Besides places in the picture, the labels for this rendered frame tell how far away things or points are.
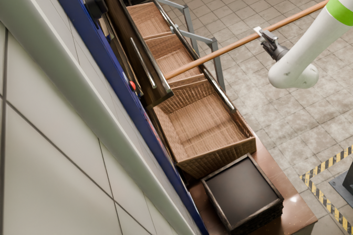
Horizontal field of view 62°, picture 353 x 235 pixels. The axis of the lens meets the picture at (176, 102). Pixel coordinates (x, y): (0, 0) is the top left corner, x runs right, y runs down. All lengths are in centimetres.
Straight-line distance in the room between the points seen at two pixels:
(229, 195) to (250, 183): 12
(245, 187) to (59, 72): 139
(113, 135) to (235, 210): 129
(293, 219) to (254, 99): 138
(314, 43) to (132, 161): 97
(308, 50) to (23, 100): 104
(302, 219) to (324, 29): 98
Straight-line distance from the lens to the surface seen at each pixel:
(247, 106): 277
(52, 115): 24
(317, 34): 112
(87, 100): 18
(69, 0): 56
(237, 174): 154
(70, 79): 17
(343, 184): 242
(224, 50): 150
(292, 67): 119
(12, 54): 23
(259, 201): 149
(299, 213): 172
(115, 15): 162
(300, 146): 255
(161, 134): 156
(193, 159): 161
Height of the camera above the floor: 220
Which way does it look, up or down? 49 degrees down
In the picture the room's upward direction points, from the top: 21 degrees counter-clockwise
